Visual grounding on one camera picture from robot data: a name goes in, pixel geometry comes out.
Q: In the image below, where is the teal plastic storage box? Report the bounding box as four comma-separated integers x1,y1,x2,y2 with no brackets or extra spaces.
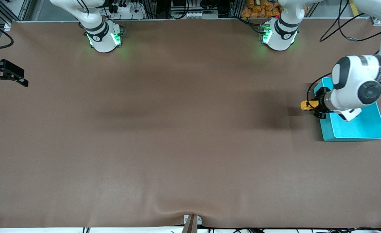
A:
313,77,381,142

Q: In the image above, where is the white power strip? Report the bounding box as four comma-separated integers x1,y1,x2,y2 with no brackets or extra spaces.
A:
111,4,145,20

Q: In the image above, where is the brown table cover mat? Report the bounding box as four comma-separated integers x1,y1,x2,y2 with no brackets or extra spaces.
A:
0,19,381,228

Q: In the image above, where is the white connector block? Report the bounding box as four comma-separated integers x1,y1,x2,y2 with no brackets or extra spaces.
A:
185,12,218,19

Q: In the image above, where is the orange objects heap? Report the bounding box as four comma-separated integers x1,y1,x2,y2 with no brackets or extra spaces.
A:
241,0,283,18

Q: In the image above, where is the aluminium frame post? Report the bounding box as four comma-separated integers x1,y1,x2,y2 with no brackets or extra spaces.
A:
0,0,32,31

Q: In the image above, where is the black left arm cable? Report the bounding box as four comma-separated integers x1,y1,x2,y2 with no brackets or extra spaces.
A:
307,0,381,104

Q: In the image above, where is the yellow beetle toy car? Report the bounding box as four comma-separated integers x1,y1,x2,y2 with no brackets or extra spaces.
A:
300,100,319,111

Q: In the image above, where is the grey table edge bracket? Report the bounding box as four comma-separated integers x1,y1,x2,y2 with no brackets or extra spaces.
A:
181,214,203,233

